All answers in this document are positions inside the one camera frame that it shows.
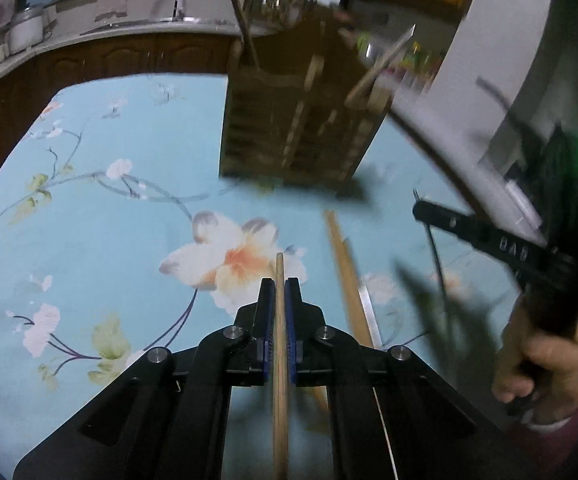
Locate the steel sink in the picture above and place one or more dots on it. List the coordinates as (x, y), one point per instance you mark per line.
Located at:
(144, 24)

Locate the small white bottle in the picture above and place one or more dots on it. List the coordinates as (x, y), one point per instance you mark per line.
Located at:
(180, 4)

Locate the green bottle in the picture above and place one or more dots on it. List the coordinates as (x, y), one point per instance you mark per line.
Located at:
(365, 44)

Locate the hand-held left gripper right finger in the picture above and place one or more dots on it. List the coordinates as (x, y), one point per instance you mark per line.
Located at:
(293, 330)

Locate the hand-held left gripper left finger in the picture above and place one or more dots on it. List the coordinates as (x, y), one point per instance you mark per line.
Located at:
(268, 330)

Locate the white hanging towel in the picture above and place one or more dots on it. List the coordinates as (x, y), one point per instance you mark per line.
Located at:
(113, 4)

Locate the wooden chopstick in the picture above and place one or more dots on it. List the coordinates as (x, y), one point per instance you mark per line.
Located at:
(280, 410)
(346, 270)
(356, 300)
(243, 15)

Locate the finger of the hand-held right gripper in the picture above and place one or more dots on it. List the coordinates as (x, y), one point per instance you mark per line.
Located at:
(494, 242)

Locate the metal chopstick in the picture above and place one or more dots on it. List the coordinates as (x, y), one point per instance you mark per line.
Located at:
(371, 315)
(384, 60)

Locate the row of spice jars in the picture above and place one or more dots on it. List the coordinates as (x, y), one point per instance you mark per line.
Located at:
(421, 67)

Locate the wooden utensil holder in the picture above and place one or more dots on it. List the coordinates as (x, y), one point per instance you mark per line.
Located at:
(299, 125)

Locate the person's right hand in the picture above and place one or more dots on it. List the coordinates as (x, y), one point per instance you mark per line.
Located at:
(544, 365)

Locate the white cooking pot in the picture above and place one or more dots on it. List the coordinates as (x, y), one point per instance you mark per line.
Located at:
(25, 32)

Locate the blue floral tablecloth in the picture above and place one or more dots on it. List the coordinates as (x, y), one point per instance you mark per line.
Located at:
(119, 240)

